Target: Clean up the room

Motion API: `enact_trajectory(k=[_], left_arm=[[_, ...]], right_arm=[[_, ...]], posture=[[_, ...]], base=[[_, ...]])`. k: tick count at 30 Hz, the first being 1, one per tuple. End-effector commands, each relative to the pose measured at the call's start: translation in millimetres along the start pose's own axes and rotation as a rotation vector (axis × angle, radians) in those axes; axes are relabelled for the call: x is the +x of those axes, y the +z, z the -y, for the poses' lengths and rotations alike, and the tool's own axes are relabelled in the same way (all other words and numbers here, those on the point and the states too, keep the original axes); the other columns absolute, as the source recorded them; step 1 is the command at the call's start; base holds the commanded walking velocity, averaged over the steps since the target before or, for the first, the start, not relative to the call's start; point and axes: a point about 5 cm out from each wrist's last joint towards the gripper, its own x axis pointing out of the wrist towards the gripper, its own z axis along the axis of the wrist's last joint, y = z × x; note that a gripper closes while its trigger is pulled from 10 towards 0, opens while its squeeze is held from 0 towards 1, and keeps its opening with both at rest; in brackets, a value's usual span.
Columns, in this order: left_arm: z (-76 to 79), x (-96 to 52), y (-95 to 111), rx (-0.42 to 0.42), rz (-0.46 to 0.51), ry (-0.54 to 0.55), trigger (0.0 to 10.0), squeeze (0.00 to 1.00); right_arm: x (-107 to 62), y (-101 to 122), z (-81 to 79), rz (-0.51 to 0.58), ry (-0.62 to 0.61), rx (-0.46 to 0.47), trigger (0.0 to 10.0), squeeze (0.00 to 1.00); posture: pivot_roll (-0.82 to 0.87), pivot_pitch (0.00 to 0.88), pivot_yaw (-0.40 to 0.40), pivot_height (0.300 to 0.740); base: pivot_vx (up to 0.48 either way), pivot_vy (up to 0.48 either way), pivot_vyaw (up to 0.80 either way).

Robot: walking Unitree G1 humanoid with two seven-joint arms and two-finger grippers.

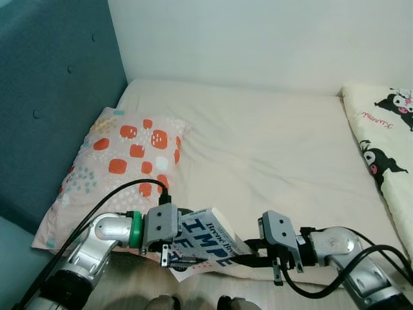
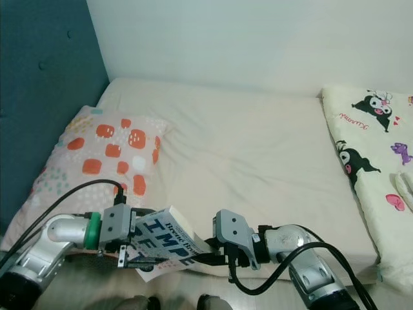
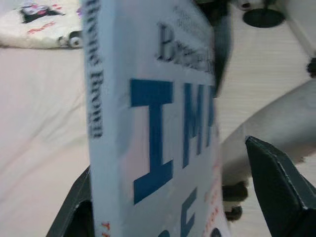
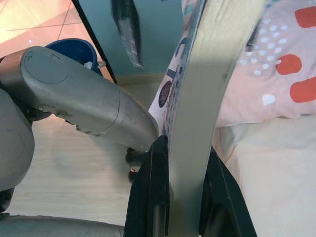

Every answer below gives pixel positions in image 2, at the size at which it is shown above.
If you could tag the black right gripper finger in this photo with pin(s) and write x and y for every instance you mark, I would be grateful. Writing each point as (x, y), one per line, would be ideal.
(203, 259)

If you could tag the beige sheeted mattress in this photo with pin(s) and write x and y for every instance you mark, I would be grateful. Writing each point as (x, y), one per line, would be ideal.
(245, 148)

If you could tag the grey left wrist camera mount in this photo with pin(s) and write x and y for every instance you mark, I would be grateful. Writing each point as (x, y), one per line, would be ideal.
(117, 226)

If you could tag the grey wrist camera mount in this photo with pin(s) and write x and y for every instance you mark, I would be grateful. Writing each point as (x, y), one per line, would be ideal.
(233, 234)
(117, 226)

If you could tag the pink patterned pillow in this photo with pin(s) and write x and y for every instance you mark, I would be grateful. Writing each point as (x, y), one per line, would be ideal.
(97, 168)

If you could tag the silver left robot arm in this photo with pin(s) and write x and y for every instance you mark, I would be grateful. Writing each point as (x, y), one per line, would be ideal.
(51, 248)

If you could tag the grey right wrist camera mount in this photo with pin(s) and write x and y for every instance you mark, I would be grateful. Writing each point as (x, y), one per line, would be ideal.
(233, 234)

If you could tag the cream cartoon print quilt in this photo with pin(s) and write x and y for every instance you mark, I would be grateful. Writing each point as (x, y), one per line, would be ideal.
(374, 213)

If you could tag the grey right robot leg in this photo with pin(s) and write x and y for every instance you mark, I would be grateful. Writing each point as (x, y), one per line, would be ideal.
(214, 302)

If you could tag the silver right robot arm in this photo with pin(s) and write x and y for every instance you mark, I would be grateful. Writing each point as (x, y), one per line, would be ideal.
(303, 255)

